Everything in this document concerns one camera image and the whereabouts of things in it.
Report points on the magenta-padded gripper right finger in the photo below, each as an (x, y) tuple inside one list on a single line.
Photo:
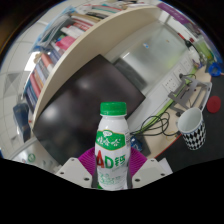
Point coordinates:
[(151, 171)]

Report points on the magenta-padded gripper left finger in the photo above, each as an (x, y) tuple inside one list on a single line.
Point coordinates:
[(71, 171)]

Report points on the white drink bottle green cap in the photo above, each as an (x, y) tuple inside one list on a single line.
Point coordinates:
[(112, 150)]

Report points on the small blue box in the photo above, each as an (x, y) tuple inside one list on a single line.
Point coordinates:
[(137, 144)]

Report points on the black desk mat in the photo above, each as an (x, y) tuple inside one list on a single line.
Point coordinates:
[(186, 158)]

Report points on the black white diamond-pattern mug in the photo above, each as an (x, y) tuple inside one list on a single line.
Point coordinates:
[(195, 133)]

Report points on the black computer monitor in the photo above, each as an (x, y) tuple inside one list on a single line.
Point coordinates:
[(76, 113)]

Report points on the dark blue box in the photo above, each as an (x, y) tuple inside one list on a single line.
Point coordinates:
[(21, 121)]

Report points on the grey metal laptop stand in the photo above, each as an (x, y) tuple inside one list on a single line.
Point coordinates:
[(191, 91)]

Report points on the flat round red coaster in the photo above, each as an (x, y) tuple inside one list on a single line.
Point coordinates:
[(213, 104)]

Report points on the white shelf with books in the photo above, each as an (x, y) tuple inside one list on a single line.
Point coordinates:
[(90, 46)]

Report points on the purple hanging banner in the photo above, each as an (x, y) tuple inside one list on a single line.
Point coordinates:
[(175, 11)]

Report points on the white wall sockets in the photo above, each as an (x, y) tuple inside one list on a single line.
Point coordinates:
[(171, 81)]

